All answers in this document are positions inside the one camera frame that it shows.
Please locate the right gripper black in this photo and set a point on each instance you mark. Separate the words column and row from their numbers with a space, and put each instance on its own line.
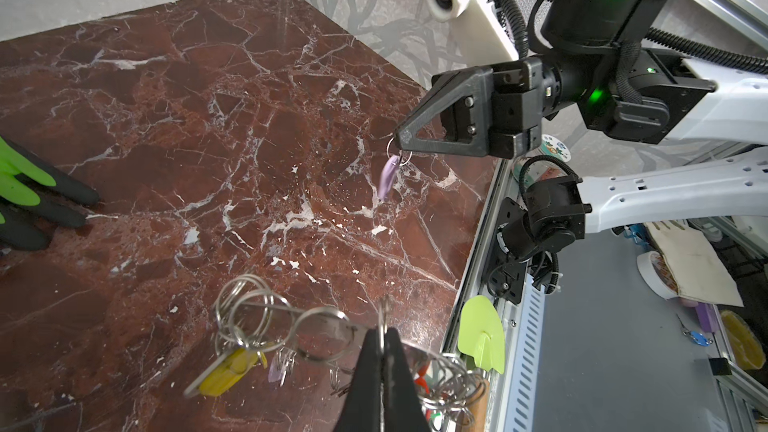
column 492, row 110

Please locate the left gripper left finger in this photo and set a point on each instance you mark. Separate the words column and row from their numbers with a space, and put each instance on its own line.
column 362, row 408

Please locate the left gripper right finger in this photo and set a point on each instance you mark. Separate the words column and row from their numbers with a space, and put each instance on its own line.
column 402, row 410

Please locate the key with purple tag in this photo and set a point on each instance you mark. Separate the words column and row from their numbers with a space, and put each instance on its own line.
column 396, row 159

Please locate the large metal key ring plate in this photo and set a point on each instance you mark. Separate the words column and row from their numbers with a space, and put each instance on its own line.
column 249, row 314

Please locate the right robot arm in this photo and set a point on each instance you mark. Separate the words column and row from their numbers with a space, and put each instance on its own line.
column 635, row 83

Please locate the key with red tag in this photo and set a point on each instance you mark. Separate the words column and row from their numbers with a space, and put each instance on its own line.
column 420, row 380

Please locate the key with yellow tag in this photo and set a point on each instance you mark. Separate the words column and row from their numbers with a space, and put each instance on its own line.
column 225, row 372

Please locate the green black garden glove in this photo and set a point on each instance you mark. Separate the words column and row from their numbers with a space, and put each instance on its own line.
column 25, row 178

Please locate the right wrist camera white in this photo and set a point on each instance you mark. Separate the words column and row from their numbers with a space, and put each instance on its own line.
column 473, row 24

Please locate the green toy shovel wooden handle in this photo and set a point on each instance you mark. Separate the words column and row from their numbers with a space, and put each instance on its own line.
column 482, row 338

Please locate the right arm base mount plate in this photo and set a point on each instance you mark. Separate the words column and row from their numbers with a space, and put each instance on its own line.
column 504, row 274

